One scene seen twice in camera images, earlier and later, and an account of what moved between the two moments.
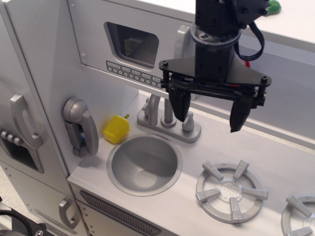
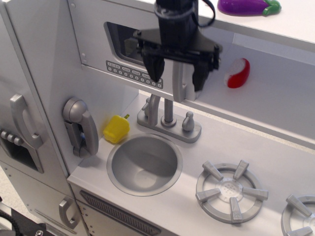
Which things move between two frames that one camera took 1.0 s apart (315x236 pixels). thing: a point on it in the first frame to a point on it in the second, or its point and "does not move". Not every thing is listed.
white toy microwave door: [129, 40] does not move
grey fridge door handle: [18, 106] does not move
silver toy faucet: [169, 126] does not move
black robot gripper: [214, 69] to [177, 37]
